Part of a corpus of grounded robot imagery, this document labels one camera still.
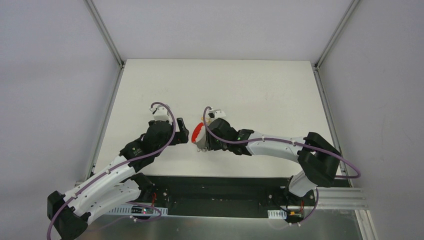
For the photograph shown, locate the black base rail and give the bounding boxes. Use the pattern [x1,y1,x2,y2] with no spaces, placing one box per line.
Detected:
[147,175,316,219]

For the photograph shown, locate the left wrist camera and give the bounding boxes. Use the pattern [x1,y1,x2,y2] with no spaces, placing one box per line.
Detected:
[152,105,173,125]

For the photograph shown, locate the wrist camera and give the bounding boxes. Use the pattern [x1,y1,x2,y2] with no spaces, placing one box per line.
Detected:
[207,109,227,120]
[152,105,173,125]

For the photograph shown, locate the silver key organiser plate with rings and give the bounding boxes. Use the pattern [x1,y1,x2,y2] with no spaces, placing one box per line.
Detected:
[191,122,207,152]

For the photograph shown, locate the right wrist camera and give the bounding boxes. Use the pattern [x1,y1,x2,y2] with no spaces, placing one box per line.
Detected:
[207,109,227,120]

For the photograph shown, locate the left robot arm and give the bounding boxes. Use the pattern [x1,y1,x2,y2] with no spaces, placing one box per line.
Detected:
[46,117,190,240]

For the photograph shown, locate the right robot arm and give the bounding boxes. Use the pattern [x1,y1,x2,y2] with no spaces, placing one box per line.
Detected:
[205,118,340,205]

